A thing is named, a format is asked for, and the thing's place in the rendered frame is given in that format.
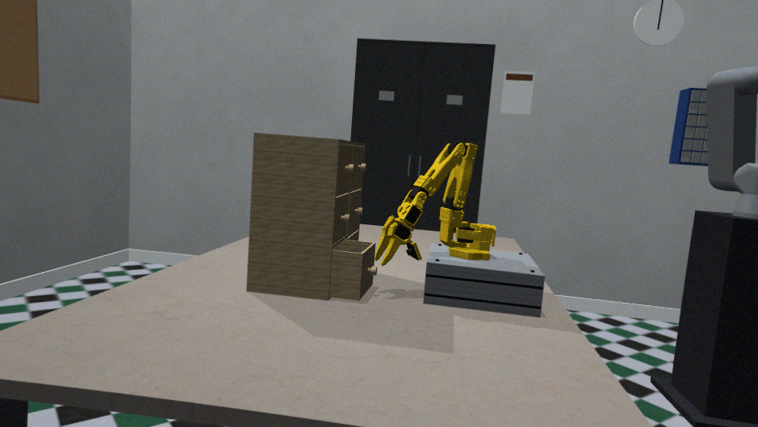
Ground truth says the brown wooden chest of drawers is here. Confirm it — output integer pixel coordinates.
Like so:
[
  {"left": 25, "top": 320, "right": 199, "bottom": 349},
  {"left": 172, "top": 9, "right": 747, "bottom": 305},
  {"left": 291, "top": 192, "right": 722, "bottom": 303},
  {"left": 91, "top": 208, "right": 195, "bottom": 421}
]
[{"left": 247, "top": 133, "right": 366, "bottom": 301}]

